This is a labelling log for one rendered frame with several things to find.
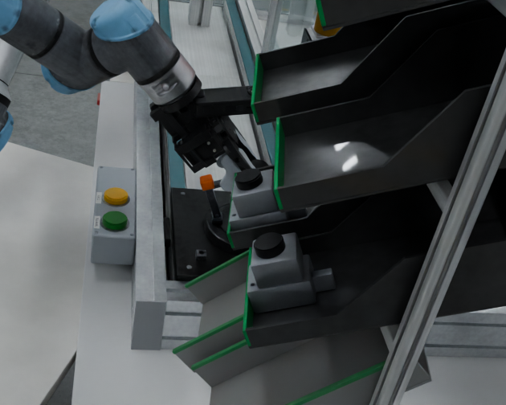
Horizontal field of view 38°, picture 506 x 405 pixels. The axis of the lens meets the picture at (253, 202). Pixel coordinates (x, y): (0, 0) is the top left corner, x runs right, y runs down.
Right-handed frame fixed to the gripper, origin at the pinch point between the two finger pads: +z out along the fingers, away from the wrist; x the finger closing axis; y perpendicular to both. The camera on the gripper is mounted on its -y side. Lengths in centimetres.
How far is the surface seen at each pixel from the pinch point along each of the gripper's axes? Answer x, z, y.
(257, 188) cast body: 31.6, -18.9, -6.0
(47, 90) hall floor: -237, 45, 112
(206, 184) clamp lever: 0.9, -4.4, 7.6
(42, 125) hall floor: -202, 45, 112
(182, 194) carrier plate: -9.7, 1.2, 15.5
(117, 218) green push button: -1.4, -6.3, 23.6
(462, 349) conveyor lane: 16.7, 39.1, -12.6
